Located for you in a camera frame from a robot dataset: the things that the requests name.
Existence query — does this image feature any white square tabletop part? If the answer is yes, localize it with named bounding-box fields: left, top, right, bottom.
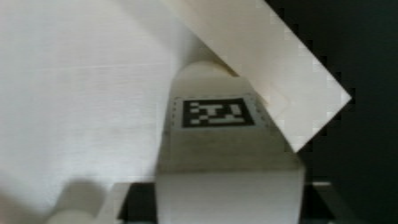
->
left=0, top=0, right=352, bottom=224

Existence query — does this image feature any white leg with marker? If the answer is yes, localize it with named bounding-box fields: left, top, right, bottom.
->
left=155, top=61, right=306, bottom=224

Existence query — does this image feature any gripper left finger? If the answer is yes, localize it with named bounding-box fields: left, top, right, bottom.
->
left=94, top=182, right=158, bottom=224

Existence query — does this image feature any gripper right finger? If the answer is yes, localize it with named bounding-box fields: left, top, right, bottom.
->
left=302, top=181, right=355, bottom=224

